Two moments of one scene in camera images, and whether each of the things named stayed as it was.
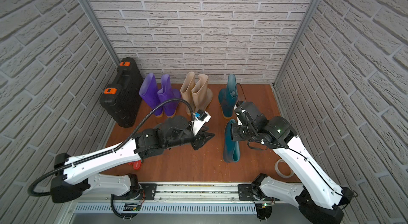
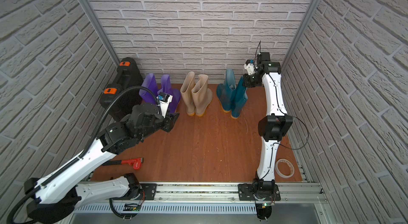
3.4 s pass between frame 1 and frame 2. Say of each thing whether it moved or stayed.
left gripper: moved
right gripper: moved
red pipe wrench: stayed
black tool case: stayed
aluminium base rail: stayed
